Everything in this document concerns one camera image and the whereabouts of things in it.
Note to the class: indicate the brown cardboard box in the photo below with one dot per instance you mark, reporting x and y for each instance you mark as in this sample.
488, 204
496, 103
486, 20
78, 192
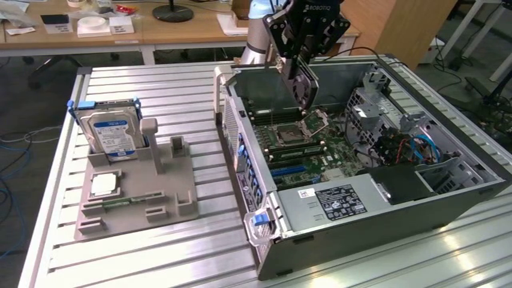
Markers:
242, 9

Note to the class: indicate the hard disk in blue caddy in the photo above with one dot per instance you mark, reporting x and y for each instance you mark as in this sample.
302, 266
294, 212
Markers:
110, 135

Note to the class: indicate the metal socket cover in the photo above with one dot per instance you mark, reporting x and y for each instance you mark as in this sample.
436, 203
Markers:
318, 123

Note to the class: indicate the black chair base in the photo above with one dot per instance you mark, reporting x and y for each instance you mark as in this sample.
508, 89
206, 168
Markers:
44, 67

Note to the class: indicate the blue expansion slot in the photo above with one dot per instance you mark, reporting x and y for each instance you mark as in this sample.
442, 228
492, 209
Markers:
294, 171

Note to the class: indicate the white paper card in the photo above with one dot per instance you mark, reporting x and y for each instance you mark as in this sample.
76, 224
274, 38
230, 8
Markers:
20, 30

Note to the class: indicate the CPU socket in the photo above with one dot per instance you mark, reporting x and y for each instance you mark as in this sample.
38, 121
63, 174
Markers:
290, 133

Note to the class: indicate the clear plastic bag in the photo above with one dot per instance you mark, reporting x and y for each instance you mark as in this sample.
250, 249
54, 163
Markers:
16, 15

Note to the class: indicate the grey metal disk bay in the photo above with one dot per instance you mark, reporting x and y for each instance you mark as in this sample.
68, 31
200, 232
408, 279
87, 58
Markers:
452, 177

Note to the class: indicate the grey parts rack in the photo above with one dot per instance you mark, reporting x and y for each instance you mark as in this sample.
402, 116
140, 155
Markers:
160, 192

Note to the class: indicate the open PC case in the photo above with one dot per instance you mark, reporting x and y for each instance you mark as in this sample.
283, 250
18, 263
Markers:
360, 240

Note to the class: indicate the white box with tape roll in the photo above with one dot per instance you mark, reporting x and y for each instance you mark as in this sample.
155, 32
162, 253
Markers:
92, 28

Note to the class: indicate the white box with black top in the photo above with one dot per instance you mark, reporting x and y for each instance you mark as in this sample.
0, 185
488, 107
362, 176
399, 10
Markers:
56, 22

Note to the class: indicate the perforated metal disk bay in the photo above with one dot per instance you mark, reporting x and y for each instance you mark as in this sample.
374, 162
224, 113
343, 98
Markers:
366, 111

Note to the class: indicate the blue expansion card retainer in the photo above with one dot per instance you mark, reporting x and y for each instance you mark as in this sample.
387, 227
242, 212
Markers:
242, 150

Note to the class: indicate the blue case latch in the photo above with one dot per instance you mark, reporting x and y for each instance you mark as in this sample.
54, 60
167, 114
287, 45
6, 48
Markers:
260, 218

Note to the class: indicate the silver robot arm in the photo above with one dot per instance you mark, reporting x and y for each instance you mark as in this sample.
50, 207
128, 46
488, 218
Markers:
256, 39

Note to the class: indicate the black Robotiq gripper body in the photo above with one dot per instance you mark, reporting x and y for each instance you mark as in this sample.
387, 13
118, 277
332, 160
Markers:
316, 7

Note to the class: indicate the silver CPU chip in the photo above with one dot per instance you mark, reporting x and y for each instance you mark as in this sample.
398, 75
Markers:
104, 183

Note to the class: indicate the grey power supply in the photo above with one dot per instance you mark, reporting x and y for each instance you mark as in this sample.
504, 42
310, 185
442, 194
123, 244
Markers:
304, 210

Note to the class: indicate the small white labelled box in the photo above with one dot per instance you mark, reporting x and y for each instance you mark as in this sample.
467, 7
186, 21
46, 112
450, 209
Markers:
120, 25

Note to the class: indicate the white desk frame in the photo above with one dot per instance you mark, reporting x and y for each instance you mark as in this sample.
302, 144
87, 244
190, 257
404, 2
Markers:
458, 36

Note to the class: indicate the wooden cabinet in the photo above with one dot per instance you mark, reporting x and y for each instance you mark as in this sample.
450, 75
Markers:
412, 30

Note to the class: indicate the black plastic shroud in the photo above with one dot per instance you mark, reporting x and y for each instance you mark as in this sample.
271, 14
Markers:
400, 186

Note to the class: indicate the green motherboard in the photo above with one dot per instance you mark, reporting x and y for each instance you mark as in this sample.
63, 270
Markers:
336, 150

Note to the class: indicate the white foam sheets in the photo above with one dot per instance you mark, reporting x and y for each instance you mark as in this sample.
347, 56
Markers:
232, 27

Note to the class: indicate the red packet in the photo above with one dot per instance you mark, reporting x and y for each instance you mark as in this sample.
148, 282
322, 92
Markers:
126, 9

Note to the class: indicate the installed RAM stick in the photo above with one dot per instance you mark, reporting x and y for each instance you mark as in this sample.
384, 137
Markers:
296, 151

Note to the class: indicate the black round lamp base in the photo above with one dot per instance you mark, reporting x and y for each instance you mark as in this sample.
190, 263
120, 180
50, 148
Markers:
172, 13

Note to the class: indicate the green RAM stick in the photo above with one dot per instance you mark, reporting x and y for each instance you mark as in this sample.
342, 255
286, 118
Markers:
128, 200

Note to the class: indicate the wooden desk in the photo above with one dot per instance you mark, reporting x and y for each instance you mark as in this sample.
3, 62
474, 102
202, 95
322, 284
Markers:
180, 30

